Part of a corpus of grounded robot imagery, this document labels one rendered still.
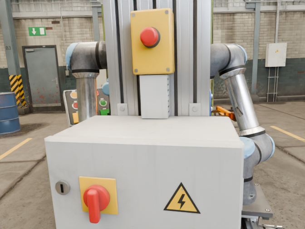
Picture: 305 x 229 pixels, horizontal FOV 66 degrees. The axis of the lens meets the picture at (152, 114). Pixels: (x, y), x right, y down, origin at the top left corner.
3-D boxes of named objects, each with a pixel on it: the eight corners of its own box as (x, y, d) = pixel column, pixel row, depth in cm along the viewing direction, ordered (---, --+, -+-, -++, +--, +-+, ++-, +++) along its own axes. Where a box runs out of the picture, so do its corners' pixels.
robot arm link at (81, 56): (104, 170, 99) (97, 37, 94) (69, 170, 100) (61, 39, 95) (111, 161, 111) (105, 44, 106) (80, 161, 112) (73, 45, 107)
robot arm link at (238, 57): (238, 168, 101) (203, 50, 106) (255, 159, 110) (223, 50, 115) (264, 167, 92) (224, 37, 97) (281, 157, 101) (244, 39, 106)
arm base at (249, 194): (260, 206, 88) (262, 182, 86) (218, 203, 91) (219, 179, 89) (252, 186, 102) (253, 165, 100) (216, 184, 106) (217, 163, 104)
